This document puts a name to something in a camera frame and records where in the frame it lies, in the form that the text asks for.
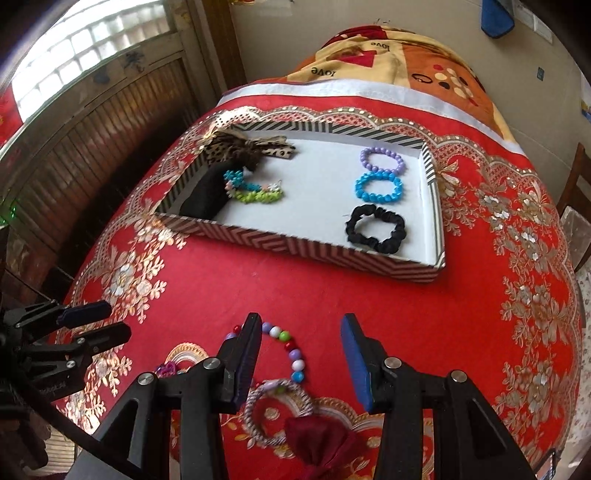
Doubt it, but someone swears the dark red fabric bow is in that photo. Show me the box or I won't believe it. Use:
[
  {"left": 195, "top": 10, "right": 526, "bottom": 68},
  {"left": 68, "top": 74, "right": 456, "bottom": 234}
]
[{"left": 283, "top": 413, "right": 365, "bottom": 480}]

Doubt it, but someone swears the leopard print bow hair tie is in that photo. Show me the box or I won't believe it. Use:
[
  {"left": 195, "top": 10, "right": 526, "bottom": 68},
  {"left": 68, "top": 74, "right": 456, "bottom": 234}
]
[{"left": 202, "top": 131, "right": 296, "bottom": 169}]

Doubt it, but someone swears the red floral tablecloth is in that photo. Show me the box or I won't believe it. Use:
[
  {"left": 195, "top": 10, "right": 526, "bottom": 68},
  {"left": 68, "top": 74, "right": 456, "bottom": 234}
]
[{"left": 51, "top": 92, "right": 585, "bottom": 480}]

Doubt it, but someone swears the green bead bracelet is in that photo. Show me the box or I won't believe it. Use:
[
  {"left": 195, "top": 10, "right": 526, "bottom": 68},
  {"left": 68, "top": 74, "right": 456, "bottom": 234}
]
[{"left": 229, "top": 181, "right": 284, "bottom": 205}]

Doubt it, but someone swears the black cable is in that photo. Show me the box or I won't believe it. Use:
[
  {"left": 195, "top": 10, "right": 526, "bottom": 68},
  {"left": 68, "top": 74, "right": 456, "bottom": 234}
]
[{"left": 28, "top": 394, "right": 139, "bottom": 480}]

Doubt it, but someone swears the striped cardboard tray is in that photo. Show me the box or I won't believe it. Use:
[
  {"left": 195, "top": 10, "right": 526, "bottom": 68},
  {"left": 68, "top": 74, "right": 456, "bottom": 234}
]
[{"left": 154, "top": 117, "right": 446, "bottom": 283}]

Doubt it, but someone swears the multicolour bead bracelet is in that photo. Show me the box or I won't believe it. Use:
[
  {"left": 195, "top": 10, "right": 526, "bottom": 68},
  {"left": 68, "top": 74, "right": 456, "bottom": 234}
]
[{"left": 229, "top": 322, "right": 306, "bottom": 384}]

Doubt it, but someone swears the wooden door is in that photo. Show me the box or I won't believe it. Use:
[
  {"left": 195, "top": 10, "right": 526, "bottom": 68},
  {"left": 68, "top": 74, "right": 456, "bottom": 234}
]
[{"left": 0, "top": 51, "right": 245, "bottom": 278}]

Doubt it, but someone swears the wooden chair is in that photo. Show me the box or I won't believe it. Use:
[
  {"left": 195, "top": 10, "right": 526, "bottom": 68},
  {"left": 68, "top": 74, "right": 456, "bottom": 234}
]
[{"left": 556, "top": 142, "right": 591, "bottom": 273}]

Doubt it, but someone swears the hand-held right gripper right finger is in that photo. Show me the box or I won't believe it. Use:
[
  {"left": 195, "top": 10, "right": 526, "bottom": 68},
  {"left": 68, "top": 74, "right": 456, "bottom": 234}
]
[{"left": 340, "top": 313, "right": 539, "bottom": 480}]

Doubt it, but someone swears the teal bead bracelet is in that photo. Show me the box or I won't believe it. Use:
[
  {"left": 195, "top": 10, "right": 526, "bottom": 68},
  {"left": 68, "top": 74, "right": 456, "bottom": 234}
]
[{"left": 223, "top": 169, "right": 264, "bottom": 192}]

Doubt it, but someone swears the blue bead bracelet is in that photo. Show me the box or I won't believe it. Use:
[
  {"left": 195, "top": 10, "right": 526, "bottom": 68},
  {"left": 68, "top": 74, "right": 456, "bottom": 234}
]
[{"left": 355, "top": 172, "right": 403, "bottom": 204}]

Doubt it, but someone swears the blue hanging cloth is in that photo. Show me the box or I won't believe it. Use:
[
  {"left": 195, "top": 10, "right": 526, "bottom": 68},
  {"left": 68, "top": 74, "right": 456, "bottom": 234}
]
[{"left": 480, "top": 0, "right": 515, "bottom": 38}]

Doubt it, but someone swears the striped white hair tie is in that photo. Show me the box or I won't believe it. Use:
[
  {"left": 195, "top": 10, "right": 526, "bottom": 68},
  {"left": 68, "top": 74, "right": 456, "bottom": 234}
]
[{"left": 244, "top": 379, "right": 315, "bottom": 446}]

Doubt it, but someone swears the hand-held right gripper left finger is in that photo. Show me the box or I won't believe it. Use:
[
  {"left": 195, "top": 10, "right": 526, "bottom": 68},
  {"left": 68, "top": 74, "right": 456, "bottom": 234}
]
[{"left": 76, "top": 312, "right": 264, "bottom": 480}]

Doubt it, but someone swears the printed blanket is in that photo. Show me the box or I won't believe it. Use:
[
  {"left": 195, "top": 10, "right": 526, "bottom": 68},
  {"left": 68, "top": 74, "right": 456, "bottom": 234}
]
[{"left": 222, "top": 25, "right": 525, "bottom": 155}]

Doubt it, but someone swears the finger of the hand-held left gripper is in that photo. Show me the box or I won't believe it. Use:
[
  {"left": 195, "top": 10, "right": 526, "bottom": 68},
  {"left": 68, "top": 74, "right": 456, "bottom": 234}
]
[
  {"left": 14, "top": 300, "right": 113, "bottom": 342},
  {"left": 18, "top": 322, "right": 132, "bottom": 370}
]

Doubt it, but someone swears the black scrunchie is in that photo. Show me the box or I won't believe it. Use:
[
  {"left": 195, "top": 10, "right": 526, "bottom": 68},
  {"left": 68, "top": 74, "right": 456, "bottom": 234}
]
[{"left": 345, "top": 205, "right": 407, "bottom": 254}]

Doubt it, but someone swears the red paper decoration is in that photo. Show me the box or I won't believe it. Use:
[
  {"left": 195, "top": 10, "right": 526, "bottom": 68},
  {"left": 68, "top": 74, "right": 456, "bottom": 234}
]
[{"left": 0, "top": 90, "right": 24, "bottom": 144}]

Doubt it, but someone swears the glass block window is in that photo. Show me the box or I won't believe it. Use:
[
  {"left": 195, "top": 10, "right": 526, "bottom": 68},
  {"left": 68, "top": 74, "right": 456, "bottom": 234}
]
[{"left": 9, "top": 0, "right": 174, "bottom": 116}]

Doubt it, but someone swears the purple bead bracelet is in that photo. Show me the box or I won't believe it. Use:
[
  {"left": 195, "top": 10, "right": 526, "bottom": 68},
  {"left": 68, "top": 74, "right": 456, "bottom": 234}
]
[{"left": 359, "top": 147, "right": 405, "bottom": 176}]

